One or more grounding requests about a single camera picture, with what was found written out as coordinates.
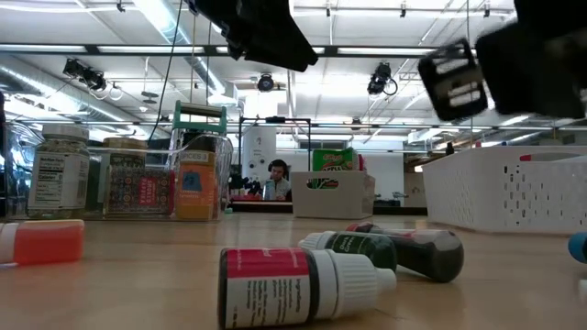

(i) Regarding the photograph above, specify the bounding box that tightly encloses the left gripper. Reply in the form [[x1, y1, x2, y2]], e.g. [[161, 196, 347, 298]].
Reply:
[[190, 0, 320, 73]]

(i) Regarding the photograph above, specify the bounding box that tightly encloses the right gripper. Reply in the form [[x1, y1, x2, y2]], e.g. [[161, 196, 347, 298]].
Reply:
[[475, 0, 587, 119]]

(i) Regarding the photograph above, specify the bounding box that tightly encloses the green Apple Jacks cereal box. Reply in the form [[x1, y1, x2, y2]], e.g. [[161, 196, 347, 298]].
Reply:
[[305, 147, 360, 191]]

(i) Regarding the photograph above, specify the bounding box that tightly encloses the dark maroon squeeze bottle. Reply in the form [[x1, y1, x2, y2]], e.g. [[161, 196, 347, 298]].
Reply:
[[346, 222, 465, 284]]

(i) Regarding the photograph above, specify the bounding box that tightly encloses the small dark green dropper bottle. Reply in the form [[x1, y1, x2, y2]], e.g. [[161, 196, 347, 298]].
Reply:
[[297, 230, 399, 274]]

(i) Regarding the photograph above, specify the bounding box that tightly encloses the slim blue squeeze bottle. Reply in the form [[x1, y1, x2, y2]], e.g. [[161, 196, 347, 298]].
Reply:
[[567, 231, 587, 265]]

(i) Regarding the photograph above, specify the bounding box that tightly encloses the small red-label dropper bottle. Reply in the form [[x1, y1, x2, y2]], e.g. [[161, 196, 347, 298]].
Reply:
[[217, 247, 398, 330]]

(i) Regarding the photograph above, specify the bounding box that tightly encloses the white lid spice jar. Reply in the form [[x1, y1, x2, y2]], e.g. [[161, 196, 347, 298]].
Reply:
[[27, 124, 92, 219]]

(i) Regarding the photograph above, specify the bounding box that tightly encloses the small orange dropper bottle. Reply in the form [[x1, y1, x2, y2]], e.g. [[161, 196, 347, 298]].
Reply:
[[0, 218, 87, 267]]

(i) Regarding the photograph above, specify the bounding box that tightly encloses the teal steel box grater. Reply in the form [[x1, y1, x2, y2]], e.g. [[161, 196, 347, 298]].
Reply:
[[170, 99, 229, 152]]

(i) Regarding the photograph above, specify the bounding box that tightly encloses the white cylindrical tank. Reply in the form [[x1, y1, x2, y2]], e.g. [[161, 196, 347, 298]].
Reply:
[[242, 126, 278, 203]]

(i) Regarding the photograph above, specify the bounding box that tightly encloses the white perforated plastic basket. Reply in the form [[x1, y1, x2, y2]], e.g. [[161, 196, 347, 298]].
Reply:
[[421, 145, 587, 236]]

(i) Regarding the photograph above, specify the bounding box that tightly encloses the grey plastic bin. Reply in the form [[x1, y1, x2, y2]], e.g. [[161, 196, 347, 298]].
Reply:
[[291, 170, 376, 220]]

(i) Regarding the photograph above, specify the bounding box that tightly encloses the person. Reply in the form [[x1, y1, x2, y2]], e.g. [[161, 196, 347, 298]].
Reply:
[[263, 159, 294, 203]]

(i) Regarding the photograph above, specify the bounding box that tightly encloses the clear plastic container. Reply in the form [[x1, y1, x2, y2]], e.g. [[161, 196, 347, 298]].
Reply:
[[0, 121, 235, 222]]

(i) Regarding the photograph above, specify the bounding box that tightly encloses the black ceiling-mounted camera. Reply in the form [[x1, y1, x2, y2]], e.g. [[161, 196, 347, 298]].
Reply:
[[62, 57, 107, 92], [256, 72, 275, 93], [366, 61, 398, 96]]

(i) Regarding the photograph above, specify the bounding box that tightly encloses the black metal stand frame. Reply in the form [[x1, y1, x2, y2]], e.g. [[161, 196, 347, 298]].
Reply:
[[237, 115, 313, 184]]

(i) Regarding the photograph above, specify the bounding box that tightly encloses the black aluminium table frame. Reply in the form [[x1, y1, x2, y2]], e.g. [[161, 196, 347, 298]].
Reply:
[[228, 200, 430, 216]]

